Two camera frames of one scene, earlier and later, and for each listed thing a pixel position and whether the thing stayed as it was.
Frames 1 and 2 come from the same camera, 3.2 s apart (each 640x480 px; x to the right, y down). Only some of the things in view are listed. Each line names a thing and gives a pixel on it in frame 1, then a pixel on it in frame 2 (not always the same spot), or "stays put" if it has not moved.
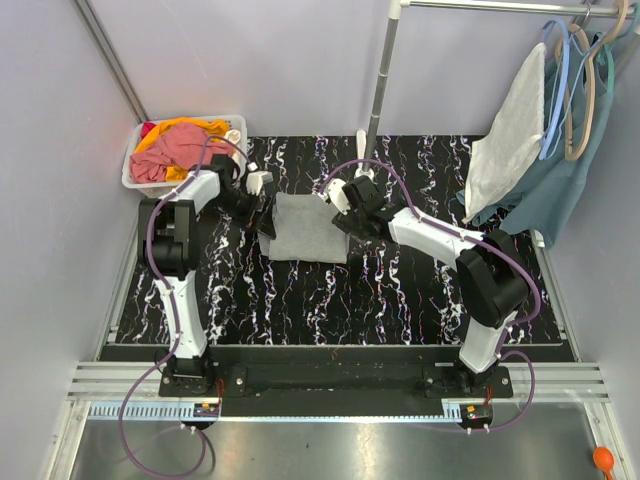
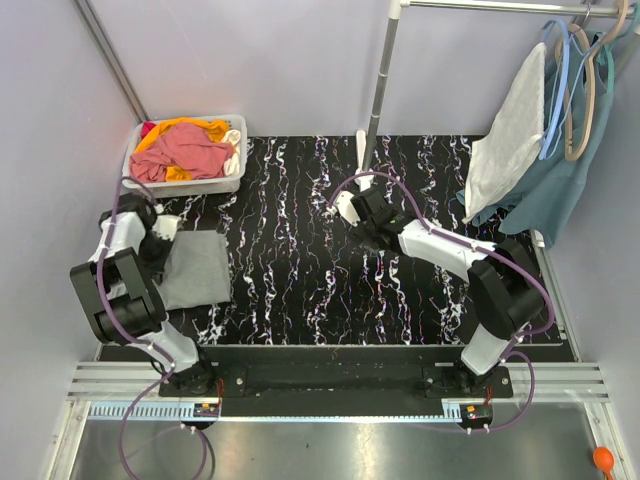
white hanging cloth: x=504 y=157 stays put
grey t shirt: x=304 y=230 to x=196 y=270
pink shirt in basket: x=181 y=145 stays put
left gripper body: x=256 y=216 to x=154 y=248
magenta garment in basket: x=146 y=127 stays put
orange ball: x=603 y=459 stays put
